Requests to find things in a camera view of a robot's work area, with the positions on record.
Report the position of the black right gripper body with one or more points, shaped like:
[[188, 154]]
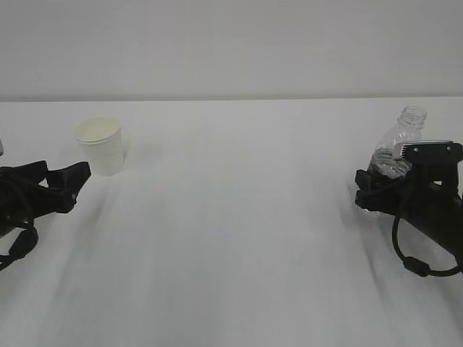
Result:
[[432, 204]]

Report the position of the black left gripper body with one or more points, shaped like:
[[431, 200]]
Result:
[[23, 200]]

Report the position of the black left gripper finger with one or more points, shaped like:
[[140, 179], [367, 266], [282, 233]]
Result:
[[26, 176], [65, 185]]

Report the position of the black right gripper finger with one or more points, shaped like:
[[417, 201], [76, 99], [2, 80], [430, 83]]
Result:
[[378, 202], [371, 182]]

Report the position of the white paper cup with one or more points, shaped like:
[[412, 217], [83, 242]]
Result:
[[100, 139]]

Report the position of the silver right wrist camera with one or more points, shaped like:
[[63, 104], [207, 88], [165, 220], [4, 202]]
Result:
[[430, 153]]

